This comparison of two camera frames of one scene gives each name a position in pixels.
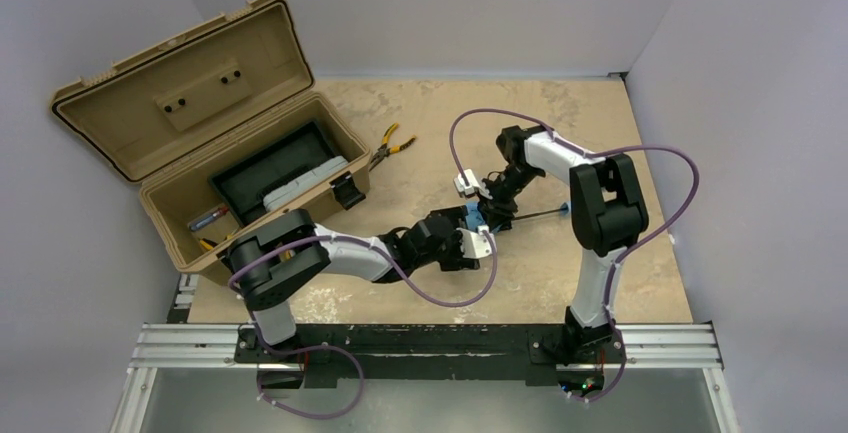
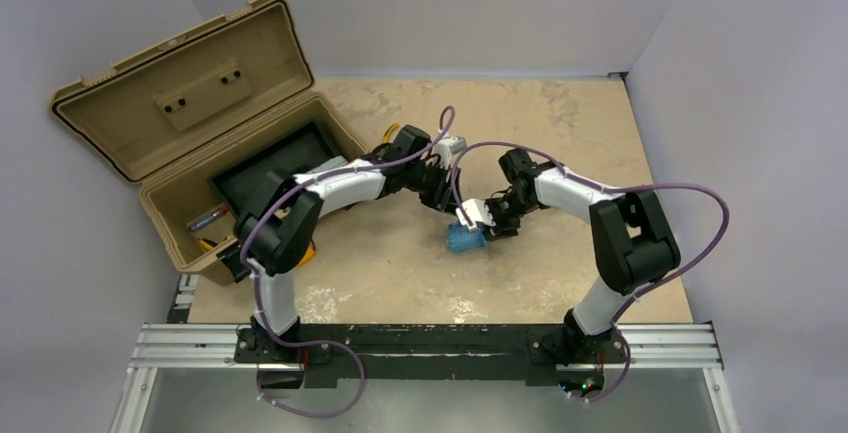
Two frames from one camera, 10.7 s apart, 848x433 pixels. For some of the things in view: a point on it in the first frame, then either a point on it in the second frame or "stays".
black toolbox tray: [243, 185] stays
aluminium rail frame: [683, 346] stays
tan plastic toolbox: [176, 117] stays
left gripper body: [457, 234] -> [436, 193]
